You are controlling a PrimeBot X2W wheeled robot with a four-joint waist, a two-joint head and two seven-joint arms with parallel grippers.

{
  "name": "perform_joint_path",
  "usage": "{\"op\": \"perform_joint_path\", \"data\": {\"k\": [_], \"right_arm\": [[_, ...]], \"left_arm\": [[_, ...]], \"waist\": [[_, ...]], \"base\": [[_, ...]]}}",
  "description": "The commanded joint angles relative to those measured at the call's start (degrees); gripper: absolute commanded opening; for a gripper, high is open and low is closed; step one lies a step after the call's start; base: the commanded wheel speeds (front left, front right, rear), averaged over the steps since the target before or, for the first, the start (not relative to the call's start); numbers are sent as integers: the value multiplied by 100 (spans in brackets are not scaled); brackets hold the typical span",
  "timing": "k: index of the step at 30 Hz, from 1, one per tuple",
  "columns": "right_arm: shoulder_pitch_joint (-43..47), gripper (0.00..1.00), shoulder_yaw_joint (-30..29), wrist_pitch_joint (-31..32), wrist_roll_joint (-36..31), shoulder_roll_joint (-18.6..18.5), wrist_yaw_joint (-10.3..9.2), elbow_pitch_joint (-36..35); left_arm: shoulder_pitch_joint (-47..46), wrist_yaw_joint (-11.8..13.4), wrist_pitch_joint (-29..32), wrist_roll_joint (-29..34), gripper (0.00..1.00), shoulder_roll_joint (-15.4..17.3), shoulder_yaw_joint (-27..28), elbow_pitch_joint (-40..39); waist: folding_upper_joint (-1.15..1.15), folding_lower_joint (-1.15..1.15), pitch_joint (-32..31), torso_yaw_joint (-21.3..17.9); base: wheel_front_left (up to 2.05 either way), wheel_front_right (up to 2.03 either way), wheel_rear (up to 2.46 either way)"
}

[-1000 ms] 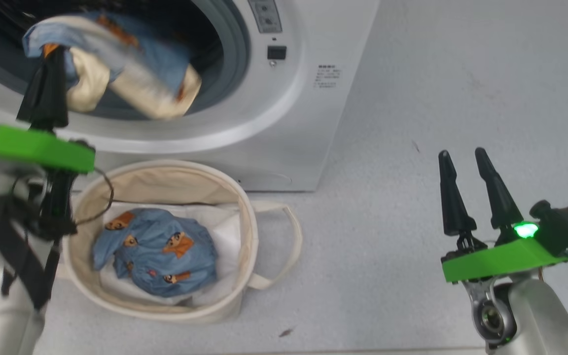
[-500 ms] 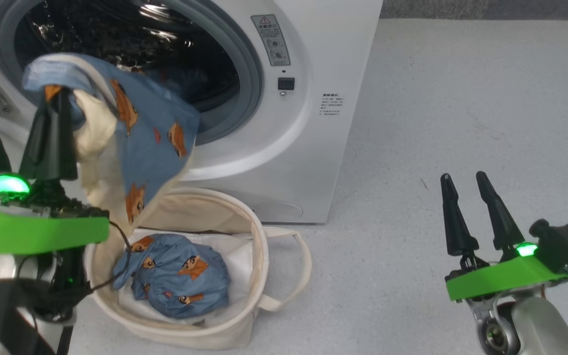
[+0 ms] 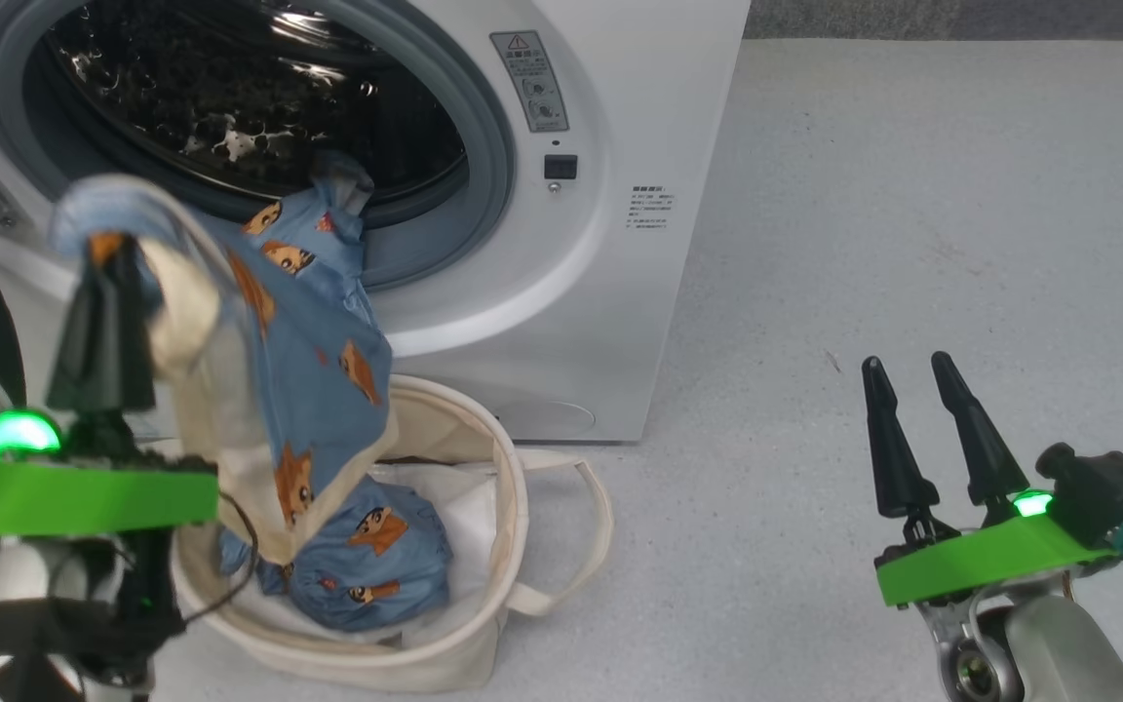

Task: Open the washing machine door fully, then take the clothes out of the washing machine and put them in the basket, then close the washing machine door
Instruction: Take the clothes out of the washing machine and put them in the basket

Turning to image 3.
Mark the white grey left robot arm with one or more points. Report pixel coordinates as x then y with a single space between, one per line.
6 585

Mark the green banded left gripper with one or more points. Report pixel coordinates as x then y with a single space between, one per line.
84 497

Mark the round white filter cover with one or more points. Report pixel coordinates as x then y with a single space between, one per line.
547 419

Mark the steel washer drum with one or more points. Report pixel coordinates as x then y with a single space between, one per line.
230 88

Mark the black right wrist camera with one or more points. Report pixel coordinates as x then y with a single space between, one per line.
1103 487

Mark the cream fabric laundry basket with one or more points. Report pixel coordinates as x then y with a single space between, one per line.
464 653

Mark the white washing machine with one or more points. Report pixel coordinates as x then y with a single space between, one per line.
649 117

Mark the blue bear print garment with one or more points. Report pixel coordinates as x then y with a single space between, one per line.
318 331
376 565

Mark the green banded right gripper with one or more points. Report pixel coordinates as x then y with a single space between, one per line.
990 561

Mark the grey warning sticker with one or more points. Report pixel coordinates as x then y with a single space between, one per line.
530 83

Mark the grey rubber door gasket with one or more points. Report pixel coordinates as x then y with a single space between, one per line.
493 127

